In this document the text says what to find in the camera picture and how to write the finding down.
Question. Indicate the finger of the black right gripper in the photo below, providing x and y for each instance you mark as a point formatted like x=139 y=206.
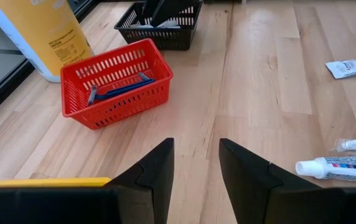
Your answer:
x=150 y=7
x=178 y=9

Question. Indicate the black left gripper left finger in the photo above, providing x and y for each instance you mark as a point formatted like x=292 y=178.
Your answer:
x=147 y=193

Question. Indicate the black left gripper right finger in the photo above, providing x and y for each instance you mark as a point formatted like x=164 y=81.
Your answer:
x=249 y=193

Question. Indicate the white toothpaste tube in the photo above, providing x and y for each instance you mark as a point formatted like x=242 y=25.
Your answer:
x=170 y=24
x=340 y=169
x=350 y=68
x=140 y=26

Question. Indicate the blue disposable razor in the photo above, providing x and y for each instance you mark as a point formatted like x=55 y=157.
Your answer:
x=144 y=76
x=92 y=95

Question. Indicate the black plastic basket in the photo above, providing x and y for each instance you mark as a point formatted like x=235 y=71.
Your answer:
x=162 y=39

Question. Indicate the red plastic basket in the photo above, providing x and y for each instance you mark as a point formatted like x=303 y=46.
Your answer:
x=119 y=107

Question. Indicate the small yellow plastic basket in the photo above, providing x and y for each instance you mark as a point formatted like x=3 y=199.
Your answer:
x=41 y=183

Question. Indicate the yellow white wipes canister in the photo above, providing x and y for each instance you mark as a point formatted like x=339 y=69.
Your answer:
x=41 y=34

